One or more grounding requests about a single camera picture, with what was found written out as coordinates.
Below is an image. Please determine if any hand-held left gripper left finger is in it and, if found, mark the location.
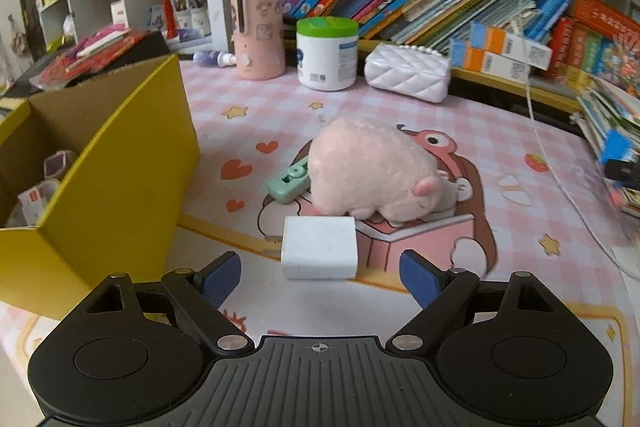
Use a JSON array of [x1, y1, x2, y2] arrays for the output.
[[81, 252, 254, 356]]

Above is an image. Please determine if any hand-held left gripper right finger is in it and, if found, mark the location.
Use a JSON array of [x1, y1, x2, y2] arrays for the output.
[[386, 249, 559, 354]]

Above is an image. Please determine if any white rectangular block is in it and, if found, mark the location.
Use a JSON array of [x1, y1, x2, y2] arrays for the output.
[[281, 216, 360, 280]]

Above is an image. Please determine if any yellow cardboard box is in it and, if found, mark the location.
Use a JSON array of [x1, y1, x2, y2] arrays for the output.
[[0, 54, 201, 320]]

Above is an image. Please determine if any stack of magazines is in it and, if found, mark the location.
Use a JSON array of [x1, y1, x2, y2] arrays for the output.
[[575, 74, 640, 218]]

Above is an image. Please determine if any green correction tape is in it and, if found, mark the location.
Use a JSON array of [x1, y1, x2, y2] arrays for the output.
[[266, 158, 311, 204]]

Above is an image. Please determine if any pink plush toy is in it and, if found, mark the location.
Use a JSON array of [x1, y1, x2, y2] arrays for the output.
[[306, 117, 453, 228]]

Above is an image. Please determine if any pink checked desk mat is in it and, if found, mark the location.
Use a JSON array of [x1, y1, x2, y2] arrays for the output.
[[0, 57, 640, 408]]

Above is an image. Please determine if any white red packet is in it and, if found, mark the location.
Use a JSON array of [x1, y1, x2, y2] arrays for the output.
[[17, 179, 63, 228]]

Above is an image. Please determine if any pink square watch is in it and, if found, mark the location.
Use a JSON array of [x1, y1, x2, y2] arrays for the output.
[[44, 149, 77, 180]]

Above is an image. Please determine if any white quilted purse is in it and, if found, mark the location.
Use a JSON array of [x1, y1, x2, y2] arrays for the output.
[[364, 42, 452, 102]]

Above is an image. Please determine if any small spray bottle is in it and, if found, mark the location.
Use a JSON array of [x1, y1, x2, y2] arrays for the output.
[[192, 49, 237, 68]]

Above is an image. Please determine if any white jar green lid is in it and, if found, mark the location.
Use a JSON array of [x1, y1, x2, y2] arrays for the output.
[[296, 18, 360, 92]]

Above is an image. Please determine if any black electronic keyboard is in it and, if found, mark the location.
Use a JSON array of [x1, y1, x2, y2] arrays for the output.
[[0, 32, 171, 108]]

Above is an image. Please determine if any pink tumbler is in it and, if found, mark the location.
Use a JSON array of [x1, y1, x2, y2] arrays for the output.
[[229, 0, 287, 81]]

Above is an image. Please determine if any red patterned cloth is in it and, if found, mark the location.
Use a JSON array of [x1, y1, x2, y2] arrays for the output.
[[30, 27, 151, 90]]

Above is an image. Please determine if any white pen holder cup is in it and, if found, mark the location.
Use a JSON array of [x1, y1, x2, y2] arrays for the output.
[[190, 0, 211, 30], [172, 0, 193, 30]]

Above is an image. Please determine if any white notebook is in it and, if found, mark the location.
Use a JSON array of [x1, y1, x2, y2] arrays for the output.
[[75, 26, 128, 58]]

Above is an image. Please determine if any red tassel ornament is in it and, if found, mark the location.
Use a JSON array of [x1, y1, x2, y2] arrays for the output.
[[159, 0, 180, 40]]

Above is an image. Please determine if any white charging cable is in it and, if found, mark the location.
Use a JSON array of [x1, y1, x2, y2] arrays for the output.
[[517, 0, 640, 280]]

